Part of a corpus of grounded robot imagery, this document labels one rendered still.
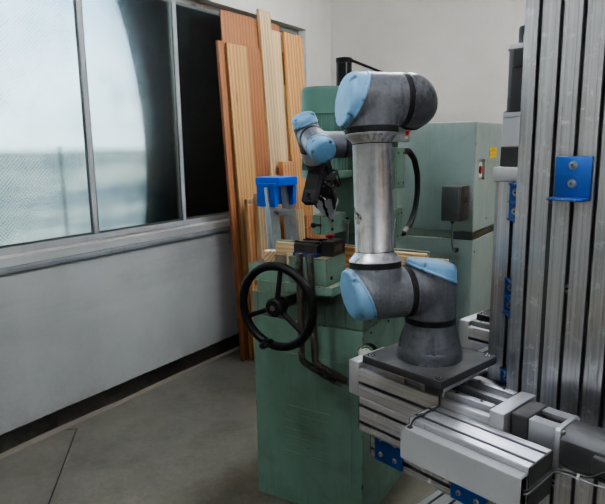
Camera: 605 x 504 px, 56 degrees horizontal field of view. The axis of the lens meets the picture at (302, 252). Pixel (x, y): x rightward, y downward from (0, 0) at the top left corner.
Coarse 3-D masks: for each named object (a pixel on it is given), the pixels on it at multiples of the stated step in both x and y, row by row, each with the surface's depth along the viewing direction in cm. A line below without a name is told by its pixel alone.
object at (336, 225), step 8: (312, 216) 204; (320, 216) 202; (336, 216) 205; (344, 216) 210; (328, 224) 201; (336, 224) 205; (344, 224) 211; (312, 232) 205; (320, 232) 203; (328, 232) 201; (336, 232) 206
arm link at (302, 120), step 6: (300, 114) 168; (306, 114) 166; (312, 114) 166; (294, 120) 166; (300, 120) 164; (306, 120) 164; (312, 120) 165; (294, 126) 166; (300, 126) 165; (306, 126) 164; (318, 126) 165; (294, 132) 169; (300, 132) 165; (300, 144) 169; (300, 150) 172
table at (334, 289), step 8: (280, 256) 217; (256, 264) 205; (264, 272) 204; (272, 272) 202; (272, 280) 203; (288, 280) 199; (288, 288) 188; (320, 288) 182; (328, 288) 180; (336, 288) 182; (328, 296) 181
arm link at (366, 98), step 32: (352, 96) 118; (384, 96) 119; (352, 128) 121; (384, 128) 120; (384, 160) 122; (384, 192) 122; (384, 224) 123; (352, 256) 128; (384, 256) 123; (352, 288) 123; (384, 288) 123
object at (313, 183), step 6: (312, 174) 176; (318, 174) 174; (306, 180) 176; (312, 180) 175; (318, 180) 174; (306, 186) 175; (312, 186) 174; (318, 186) 174; (306, 192) 174; (312, 192) 173; (318, 192) 174; (306, 198) 173; (312, 198) 172; (306, 204) 175; (312, 204) 174
